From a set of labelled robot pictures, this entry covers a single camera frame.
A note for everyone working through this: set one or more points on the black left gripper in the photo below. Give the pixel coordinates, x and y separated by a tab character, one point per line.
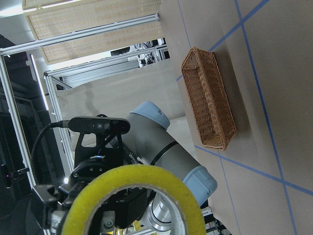
51	205

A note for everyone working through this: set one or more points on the yellow tape roll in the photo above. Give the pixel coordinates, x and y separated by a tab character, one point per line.
184	208

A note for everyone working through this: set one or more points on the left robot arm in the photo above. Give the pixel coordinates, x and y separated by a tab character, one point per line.
151	144

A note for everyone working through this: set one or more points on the brown wicker basket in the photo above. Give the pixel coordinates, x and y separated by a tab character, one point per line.
208	99

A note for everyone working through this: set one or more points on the woven folding screen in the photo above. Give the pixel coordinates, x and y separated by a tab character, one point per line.
50	18

